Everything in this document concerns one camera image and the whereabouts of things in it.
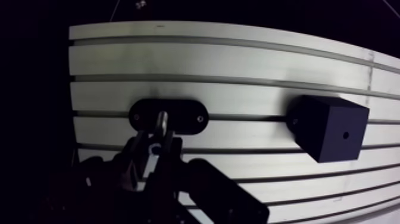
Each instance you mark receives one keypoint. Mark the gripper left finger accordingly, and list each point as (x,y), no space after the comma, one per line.
(125,169)

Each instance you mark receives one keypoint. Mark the black oval holder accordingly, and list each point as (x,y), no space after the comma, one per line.
(184,117)

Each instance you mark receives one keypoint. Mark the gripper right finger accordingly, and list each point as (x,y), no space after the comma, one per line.
(212,194)

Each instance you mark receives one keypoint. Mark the steel bolt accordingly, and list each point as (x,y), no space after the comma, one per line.
(162,122)

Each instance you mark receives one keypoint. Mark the dark blue-grey block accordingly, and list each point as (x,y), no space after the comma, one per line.
(328,128)

